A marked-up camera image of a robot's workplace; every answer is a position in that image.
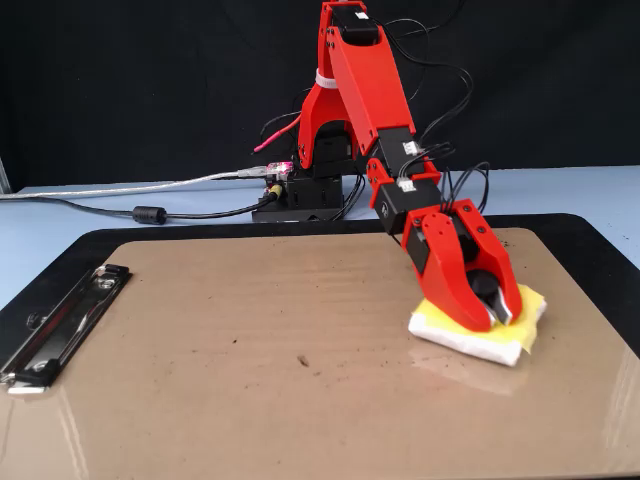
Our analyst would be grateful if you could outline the controller board with pink light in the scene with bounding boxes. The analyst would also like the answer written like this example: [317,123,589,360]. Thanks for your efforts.
[265,160,297,182]

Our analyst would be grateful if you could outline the yellow white sponge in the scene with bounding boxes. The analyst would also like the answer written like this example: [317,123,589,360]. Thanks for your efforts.
[407,269,548,368]

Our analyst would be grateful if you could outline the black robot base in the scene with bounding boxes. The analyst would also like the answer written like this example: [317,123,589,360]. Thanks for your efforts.
[252,124,360,224]

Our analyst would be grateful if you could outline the black servo wires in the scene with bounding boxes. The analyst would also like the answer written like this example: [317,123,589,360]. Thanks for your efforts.
[259,0,492,221]

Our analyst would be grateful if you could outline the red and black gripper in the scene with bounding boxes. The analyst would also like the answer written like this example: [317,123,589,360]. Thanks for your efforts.
[374,178,524,333]

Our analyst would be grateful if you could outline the black clipboard with brown board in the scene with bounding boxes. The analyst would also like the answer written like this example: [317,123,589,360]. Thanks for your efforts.
[0,213,640,480]

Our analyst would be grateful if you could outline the pink red wire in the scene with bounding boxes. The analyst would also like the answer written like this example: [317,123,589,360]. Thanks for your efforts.
[253,115,304,153]

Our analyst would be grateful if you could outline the metal clipboard clip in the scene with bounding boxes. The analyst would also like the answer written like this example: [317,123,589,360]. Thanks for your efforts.
[0,263,134,396]

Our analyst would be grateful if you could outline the silver braided USB cable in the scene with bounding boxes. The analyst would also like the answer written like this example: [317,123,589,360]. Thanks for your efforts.
[0,164,269,201]

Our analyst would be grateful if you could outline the black power cable with ferrite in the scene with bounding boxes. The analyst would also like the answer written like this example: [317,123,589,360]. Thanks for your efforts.
[29,183,287,226]

